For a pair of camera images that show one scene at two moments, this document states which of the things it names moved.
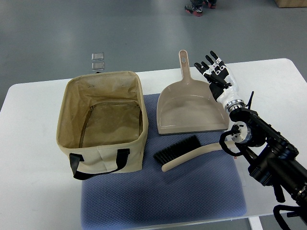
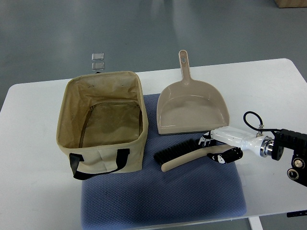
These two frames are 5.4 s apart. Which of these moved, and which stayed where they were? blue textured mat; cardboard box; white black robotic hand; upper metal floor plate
Moved: white black robotic hand
Stayed: cardboard box; blue textured mat; upper metal floor plate
